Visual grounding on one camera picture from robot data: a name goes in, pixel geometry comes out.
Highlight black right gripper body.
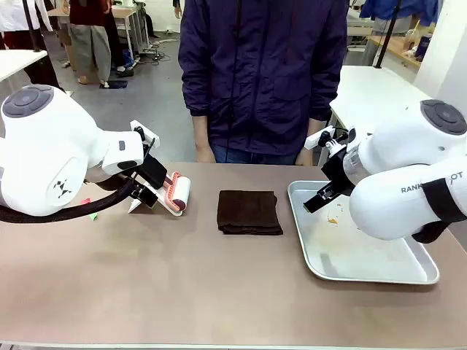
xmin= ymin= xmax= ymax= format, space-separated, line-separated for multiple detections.
xmin=320 ymin=147 xmax=357 ymax=196

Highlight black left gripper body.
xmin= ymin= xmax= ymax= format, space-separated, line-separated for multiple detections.
xmin=136 ymin=155 xmax=169 ymax=190

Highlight pink handled lint roller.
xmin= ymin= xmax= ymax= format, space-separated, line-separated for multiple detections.
xmin=163 ymin=171 xmax=191 ymax=216

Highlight dark brown cloth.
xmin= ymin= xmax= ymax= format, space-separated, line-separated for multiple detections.
xmin=217 ymin=190 xmax=285 ymax=236

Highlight person's right forearm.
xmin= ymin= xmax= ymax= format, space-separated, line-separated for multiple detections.
xmin=192 ymin=114 xmax=211 ymax=145

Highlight person's left forearm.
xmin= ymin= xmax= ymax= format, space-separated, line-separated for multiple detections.
xmin=307 ymin=117 xmax=331 ymax=150

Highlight person's left hand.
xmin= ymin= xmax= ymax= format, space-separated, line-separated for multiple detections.
xmin=294 ymin=147 xmax=314 ymax=167

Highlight person's right hand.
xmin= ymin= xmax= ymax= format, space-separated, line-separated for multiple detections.
xmin=194 ymin=140 xmax=217 ymax=164

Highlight white lint roller stand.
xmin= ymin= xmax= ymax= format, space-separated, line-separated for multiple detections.
xmin=127 ymin=195 xmax=183 ymax=219

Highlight orange food residue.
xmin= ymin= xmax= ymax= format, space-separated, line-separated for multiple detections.
xmin=326 ymin=203 xmax=344 ymax=224

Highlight silver metal tray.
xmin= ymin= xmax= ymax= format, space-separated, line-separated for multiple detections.
xmin=287 ymin=180 xmax=441 ymax=285

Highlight person in navy jacket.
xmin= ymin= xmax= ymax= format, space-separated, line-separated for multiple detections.
xmin=177 ymin=0 xmax=350 ymax=166

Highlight wooden desk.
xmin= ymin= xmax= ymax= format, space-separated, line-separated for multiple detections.
xmin=368 ymin=34 xmax=424 ymax=69

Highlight person in grey trousers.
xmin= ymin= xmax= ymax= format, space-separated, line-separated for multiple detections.
xmin=68 ymin=0 xmax=114 ymax=88

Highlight black pole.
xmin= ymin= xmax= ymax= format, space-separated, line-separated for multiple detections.
xmin=375 ymin=0 xmax=402 ymax=69
xmin=22 ymin=0 xmax=42 ymax=53

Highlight clear plastic cup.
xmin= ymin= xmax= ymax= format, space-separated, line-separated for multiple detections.
xmin=404 ymin=28 xmax=420 ymax=52

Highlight dark blue bottle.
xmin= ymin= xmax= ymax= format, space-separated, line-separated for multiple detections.
xmin=415 ymin=33 xmax=433 ymax=62

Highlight white legged desk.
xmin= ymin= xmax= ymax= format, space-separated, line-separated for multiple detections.
xmin=47 ymin=5 xmax=150 ymax=59

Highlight blue garment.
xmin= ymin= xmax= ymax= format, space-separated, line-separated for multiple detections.
xmin=359 ymin=0 xmax=441 ymax=27

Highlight white side table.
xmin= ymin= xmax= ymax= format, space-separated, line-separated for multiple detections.
xmin=0 ymin=49 xmax=49 ymax=83

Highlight person in white coat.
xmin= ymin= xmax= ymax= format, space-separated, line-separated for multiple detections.
xmin=0 ymin=0 xmax=54 ymax=52

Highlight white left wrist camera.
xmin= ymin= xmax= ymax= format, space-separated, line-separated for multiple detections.
xmin=130 ymin=120 xmax=161 ymax=150

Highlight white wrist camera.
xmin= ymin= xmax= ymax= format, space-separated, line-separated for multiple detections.
xmin=304 ymin=125 xmax=350 ymax=150
xmin=130 ymin=120 xmax=161 ymax=150

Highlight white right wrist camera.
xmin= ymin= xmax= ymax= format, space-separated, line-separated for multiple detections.
xmin=304 ymin=125 xmax=350 ymax=150

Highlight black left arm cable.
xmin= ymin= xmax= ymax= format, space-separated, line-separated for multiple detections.
xmin=0 ymin=174 xmax=138 ymax=224

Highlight black strap on right arm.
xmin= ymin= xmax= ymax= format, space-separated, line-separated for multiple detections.
xmin=422 ymin=178 xmax=467 ymax=224

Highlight cables on floor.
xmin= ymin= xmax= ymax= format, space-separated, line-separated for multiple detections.
xmin=140 ymin=36 xmax=180 ymax=66

